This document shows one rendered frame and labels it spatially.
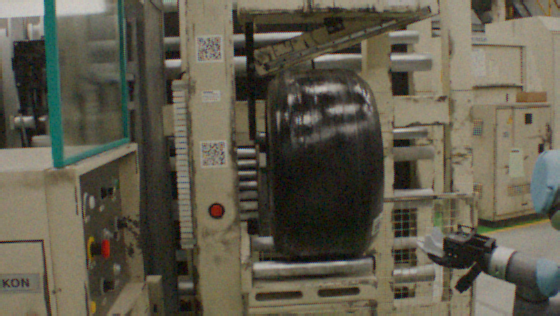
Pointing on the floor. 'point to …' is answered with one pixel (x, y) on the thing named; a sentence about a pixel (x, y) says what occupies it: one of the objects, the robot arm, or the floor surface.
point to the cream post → (210, 256)
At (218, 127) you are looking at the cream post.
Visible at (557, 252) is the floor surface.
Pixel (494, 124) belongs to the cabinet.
